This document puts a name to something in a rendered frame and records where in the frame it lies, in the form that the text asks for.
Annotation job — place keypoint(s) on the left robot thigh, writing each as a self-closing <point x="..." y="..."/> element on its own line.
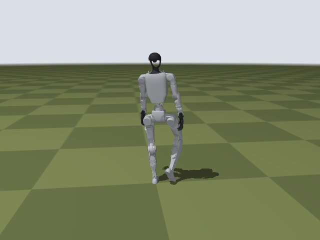
<point x="149" y="129"/>

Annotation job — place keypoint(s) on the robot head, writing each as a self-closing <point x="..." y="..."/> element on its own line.
<point x="154" y="57"/>

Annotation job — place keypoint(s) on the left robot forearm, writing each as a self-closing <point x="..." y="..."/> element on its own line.
<point x="143" y="104"/>

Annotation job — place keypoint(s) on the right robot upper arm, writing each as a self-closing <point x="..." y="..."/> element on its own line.
<point x="173" y="85"/>

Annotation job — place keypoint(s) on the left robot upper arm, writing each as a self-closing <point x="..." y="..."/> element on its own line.
<point x="142" y="86"/>

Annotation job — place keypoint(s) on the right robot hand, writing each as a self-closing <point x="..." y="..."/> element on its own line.
<point x="181" y="121"/>

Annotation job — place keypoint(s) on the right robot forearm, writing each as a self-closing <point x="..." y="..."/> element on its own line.
<point x="178" y="104"/>

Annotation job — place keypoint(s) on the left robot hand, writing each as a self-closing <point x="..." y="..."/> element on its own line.
<point x="142" y="116"/>

